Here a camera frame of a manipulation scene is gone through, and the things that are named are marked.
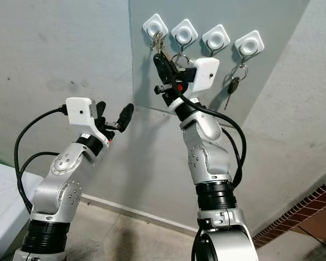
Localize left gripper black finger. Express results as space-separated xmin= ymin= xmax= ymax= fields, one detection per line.
xmin=117 ymin=103 xmax=135 ymax=132
xmin=93 ymin=101 xmax=108 ymax=130

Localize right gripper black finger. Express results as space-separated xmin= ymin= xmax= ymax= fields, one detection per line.
xmin=153 ymin=53 xmax=174 ymax=86
xmin=167 ymin=59 xmax=187 ymax=82

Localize silver keys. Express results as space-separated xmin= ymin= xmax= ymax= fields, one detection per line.
xmin=149 ymin=31 xmax=172 ymax=55

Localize white plastic table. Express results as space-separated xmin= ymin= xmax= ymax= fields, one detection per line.
xmin=0 ymin=159 xmax=36 ymax=261

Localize brown brick tile ledge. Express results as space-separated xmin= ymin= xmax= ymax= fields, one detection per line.
xmin=252 ymin=175 xmax=326 ymax=251

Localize bare silver key ring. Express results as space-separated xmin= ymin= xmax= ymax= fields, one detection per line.
xmin=171 ymin=51 xmax=191 ymax=66

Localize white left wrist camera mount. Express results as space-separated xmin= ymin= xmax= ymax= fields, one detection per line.
xmin=65 ymin=97 xmax=97 ymax=136

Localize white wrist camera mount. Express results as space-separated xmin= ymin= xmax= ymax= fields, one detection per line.
xmin=186 ymin=57 xmax=220 ymax=99
xmin=65 ymin=97 xmax=97 ymax=136

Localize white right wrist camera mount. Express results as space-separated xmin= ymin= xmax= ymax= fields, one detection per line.
xmin=186 ymin=57 xmax=220 ymax=99

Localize white square wall hook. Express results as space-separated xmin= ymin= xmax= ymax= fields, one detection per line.
xmin=171 ymin=18 xmax=199 ymax=47
xmin=234 ymin=30 xmax=266 ymax=60
xmin=142 ymin=13 xmax=170 ymax=39
xmin=202 ymin=23 xmax=231 ymax=54

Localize black headed key on ring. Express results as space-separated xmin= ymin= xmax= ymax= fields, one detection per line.
xmin=224 ymin=62 xmax=249 ymax=111

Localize clear acrylic wall panel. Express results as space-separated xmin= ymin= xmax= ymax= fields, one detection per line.
xmin=128 ymin=0 xmax=311 ymax=129

